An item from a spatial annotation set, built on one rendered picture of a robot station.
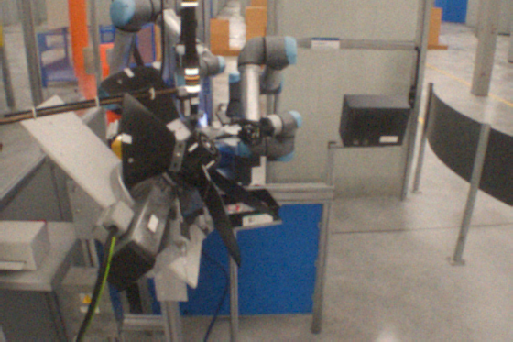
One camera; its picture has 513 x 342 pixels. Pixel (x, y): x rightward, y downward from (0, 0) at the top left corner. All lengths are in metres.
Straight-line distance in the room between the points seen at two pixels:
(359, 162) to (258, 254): 1.69
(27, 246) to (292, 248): 1.15
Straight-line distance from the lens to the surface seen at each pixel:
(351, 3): 3.18
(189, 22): 1.28
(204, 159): 1.23
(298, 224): 1.95
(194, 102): 1.32
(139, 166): 1.05
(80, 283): 1.41
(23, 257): 1.46
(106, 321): 1.48
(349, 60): 3.22
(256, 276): 2.09
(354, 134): 1.76
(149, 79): 1.39
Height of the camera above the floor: 1.68
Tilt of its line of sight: 21 degrees down
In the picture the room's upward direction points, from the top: straight up
